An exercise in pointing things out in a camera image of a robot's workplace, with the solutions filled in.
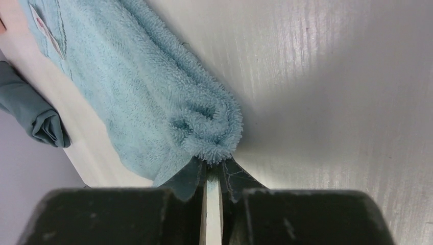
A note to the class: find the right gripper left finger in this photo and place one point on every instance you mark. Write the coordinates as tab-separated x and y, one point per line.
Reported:
168	214

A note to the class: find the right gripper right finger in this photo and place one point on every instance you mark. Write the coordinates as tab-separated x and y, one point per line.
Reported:
254	214

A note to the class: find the light blue towel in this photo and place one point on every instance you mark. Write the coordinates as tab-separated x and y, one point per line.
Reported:
160	106

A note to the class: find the grey-blue towel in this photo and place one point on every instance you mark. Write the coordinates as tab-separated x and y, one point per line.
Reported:
37	117

